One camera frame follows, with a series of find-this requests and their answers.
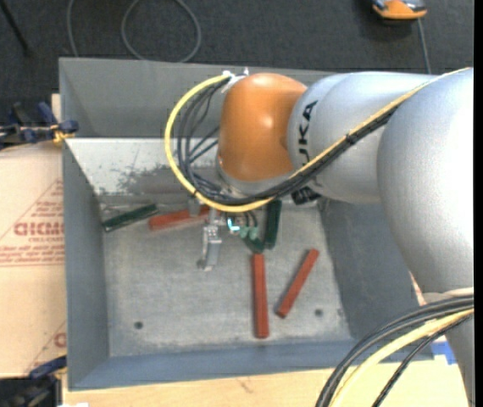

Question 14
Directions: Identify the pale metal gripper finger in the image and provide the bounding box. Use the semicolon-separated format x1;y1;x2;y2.
205;225;223;270
196;225;210;271

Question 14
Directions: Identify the dark green flat block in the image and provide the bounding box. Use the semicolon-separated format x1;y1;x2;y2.
263;198;283;250
101;203;159;233
241;231;266;255

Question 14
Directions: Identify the red-brown flat block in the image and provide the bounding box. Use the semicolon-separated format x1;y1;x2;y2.
250;252;271;340
147;204;212;232
275;248;321;320

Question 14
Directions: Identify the grey metal bin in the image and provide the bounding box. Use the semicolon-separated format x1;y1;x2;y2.
58;56;441;392

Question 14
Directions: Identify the pale board with red print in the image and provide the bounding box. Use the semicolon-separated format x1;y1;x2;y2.
0;93;69;382

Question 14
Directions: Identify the black cylinder on white bracket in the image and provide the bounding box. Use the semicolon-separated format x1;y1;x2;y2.
291;183;323;206

